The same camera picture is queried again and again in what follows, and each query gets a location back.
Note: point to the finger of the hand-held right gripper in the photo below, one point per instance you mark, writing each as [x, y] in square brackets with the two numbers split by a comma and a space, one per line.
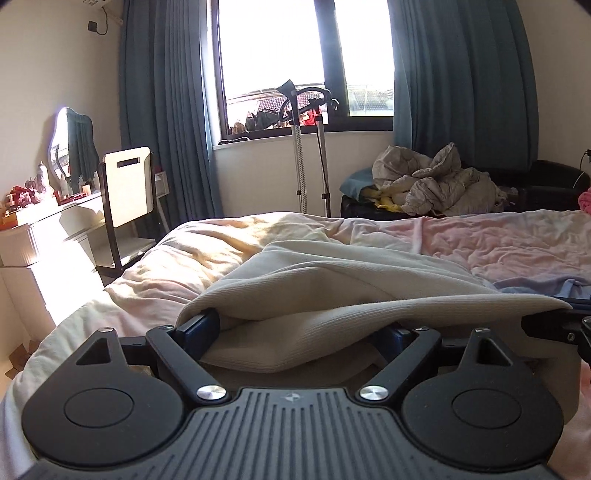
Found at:
[549, 330]

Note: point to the black wall box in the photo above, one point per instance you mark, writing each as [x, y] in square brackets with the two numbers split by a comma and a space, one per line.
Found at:
[93, 26]

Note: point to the teal pillow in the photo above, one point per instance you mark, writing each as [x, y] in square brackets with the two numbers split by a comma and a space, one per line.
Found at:
[358, 180]

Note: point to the grey crutch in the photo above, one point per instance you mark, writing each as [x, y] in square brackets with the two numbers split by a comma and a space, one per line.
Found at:
[323, 152]

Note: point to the white backed chair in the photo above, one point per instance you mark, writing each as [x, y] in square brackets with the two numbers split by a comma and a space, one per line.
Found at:
[127, 184]

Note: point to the white ribbed container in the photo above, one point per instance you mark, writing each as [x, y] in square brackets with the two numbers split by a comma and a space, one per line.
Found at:
[16, 247]

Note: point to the grey crumpled quilt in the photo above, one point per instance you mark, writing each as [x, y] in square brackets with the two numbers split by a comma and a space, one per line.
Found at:
[438, 184]

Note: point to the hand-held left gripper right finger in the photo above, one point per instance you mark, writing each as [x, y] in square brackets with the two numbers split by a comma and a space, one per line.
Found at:
[392, 339]

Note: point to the bed with pink sheet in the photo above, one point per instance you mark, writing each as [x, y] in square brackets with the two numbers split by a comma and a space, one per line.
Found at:
[198, 244]

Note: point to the cream garment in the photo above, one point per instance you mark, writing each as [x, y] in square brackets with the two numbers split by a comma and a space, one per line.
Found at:
[323, 286]

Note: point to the cardboard box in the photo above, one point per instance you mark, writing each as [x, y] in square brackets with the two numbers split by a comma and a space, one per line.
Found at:
[23, 357]

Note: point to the white vanity desk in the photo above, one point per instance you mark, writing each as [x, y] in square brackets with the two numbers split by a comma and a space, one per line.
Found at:
[55, 249]

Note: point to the red desk ornaments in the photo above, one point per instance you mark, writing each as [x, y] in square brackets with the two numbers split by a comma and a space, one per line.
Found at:
[25, 196]

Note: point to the teal curtain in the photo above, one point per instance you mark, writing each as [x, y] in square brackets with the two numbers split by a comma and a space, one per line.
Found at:
[461, 74]
[171, 101]

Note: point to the dark windowsill clutter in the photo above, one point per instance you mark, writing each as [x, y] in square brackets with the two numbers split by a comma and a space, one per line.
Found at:
[258, 120]

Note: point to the pink fluffy cloth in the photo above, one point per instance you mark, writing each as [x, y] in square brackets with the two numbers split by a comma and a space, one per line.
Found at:
[585, 199]

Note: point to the black sofa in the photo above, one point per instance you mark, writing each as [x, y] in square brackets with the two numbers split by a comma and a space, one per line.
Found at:
[549, 184]

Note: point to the white bottle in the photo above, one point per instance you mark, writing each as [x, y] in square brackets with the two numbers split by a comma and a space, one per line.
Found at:
[43, 177]

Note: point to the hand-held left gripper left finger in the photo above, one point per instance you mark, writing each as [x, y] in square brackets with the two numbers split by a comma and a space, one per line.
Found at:
[203, 330]

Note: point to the dark framed window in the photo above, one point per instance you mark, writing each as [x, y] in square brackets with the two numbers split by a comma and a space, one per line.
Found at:
[272, 55]

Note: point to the wavy edged mirror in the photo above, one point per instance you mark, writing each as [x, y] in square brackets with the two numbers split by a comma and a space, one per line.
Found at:
[76, 143]

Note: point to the white air conditioner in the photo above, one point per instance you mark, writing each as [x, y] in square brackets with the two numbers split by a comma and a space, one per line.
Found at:
[99, 2]

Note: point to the yellow cloth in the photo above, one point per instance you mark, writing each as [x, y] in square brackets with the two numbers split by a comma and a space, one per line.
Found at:
[388, 203]

